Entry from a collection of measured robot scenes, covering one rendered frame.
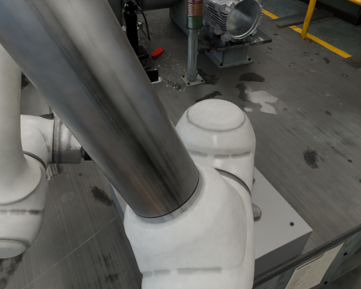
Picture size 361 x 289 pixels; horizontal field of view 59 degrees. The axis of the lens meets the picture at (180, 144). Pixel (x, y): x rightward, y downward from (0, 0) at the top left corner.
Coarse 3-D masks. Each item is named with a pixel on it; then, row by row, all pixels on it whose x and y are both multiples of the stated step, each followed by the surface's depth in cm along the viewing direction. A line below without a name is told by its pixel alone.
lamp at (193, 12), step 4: (188, 4) 111; (192, 4) 110; (196, 4) 110; (200, 4) 110; (188, 8) 112; (192, 8) 111; (196, 8) 111; (200, 8) 111; (188, 12) 113; (192, 12) 112; (196, 12) 112; (200, 12) 112; (196, 16) 113
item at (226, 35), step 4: (256, 0) 123; (260, 0) 124; (228, 4) 120; (232, 4) 120; (232, 8) 121; (252, 32) 132; (256, 32) 133; (224, 36) 128; (228, 36) 128; (228, 40) 129
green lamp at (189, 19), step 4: (188, 16) 114; (192, 16) 113; (200, 16) 113; (188, 20) 115; (192, 20) 114; (196, 20) 114; (200, 20) 114; (188, 24) 116; (192, 24) 115; (196, 24) 114; (200, 24) 115
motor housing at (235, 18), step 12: (216, 0) 128; (228, 0) 124; (240, 0) 120; (252, 0) 124; (204, 12) 134; (216, 12) 127; (228, 12) 122; (240, 12) 139; (252, 12) 132; (216, 24) 129; (228, 24) 141; (240, 24) 137; (252, 24) 132; (240, 36) 132
